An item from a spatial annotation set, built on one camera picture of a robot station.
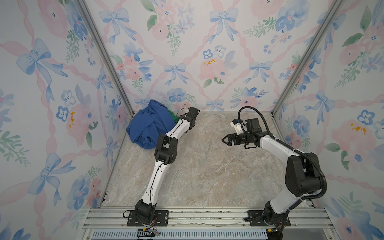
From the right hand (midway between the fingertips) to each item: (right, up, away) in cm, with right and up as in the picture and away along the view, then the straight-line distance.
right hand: (227, 138), depth 92 cm
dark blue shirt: (-53, +8, +12) cm, 55 cm away
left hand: (-30, +12, +18) cm, 37 cm away
